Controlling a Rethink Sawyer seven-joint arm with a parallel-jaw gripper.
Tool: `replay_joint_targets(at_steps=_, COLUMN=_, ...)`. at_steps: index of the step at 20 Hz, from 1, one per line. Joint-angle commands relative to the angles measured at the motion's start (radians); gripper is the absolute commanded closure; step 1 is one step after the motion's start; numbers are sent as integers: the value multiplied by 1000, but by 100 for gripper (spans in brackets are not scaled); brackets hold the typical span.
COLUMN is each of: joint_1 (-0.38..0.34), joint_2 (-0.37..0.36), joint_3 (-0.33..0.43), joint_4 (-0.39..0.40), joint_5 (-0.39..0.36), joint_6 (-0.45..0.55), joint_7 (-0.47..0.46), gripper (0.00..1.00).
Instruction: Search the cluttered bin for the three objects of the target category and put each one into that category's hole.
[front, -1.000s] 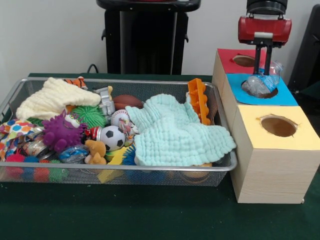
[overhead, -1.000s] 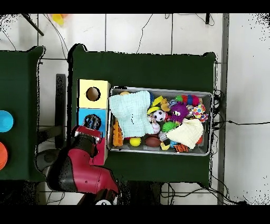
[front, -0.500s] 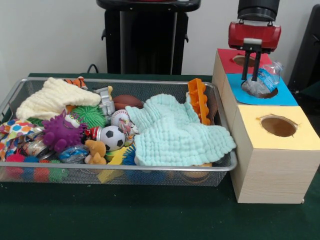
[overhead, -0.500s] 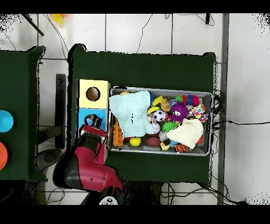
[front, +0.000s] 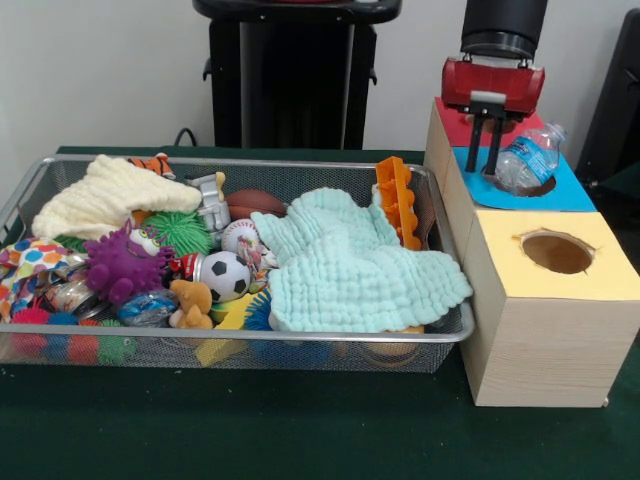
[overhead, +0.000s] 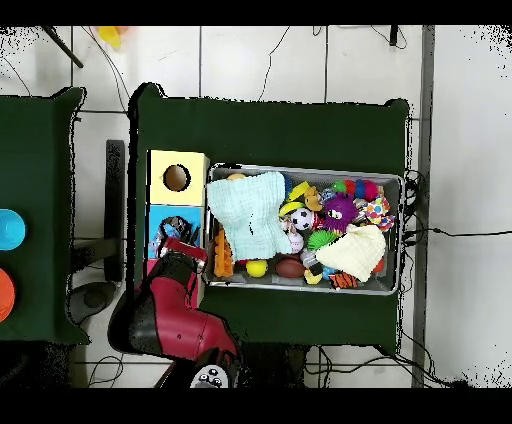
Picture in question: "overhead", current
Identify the yellow ball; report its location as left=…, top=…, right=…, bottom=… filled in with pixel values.
left=245, top=258, right=269, bottom=278

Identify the light blue muslin cloth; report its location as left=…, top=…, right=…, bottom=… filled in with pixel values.
left=206, top=170, right=293, bottom=262

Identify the wooden box with three holes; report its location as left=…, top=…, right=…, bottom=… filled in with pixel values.
left=143, top=149, right=211, bottom=311

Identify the shallow mesh bin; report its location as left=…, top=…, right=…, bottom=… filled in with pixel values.
left=202, top=162, right=404, bottom=296

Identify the orange plastic toy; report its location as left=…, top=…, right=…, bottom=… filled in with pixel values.
left=212, top=229, right=235, bottom=278

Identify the black upright bar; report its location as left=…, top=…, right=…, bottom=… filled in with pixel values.
left=104, top=139, right=126, bottom=283

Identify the grey round base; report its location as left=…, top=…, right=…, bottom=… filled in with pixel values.
left=65, top=280, right=118, bottom=326

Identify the brown toy football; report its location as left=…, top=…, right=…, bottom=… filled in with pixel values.
left=273, top=257, right=307, bottom=280

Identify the black and white soccer ball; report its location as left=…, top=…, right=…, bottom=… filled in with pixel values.
left=290, top=206, right=316, bottom=232

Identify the green spiky ball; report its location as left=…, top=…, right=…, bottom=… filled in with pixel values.
left=306, top=229, right=341, bottom=252

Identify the brown plush bear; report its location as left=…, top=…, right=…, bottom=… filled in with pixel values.
left=303, top=184, right=324, bottom=211

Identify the dark green tablecloth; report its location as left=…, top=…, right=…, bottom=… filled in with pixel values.
left=0, top=86, right=91, bottom=346
left=127, top=82, right=411, bottom=355

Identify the purple spiky monster toy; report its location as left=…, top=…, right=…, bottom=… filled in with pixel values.
left=321, top=192, right=360, bottom=233

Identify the tiger plush toy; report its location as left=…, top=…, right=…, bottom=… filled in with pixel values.
left=329, top=271, right=360, bottom=290

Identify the cream muslin cloth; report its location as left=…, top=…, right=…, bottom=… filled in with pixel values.
left=315, top=223, right=388, bottom=283

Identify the blue bowl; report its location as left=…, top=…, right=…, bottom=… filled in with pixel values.
left=0, top=208, right=27, bottom=252

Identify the orange bowl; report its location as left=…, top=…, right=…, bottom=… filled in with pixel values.
left=0, top=267, right=16, bottom=323

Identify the polka dot cloth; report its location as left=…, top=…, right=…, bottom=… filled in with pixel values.
left=361, top=195, right=396, bottom=232

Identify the yellow floor object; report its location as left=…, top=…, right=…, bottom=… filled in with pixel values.
left=97, top=25, right=131, bottom=49

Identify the black rod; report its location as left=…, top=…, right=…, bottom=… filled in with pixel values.
left=39, top=25, right=85, bottom=69

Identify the black cable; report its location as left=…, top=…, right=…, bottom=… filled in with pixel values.
left=403, top=226, right=512, bottom=238

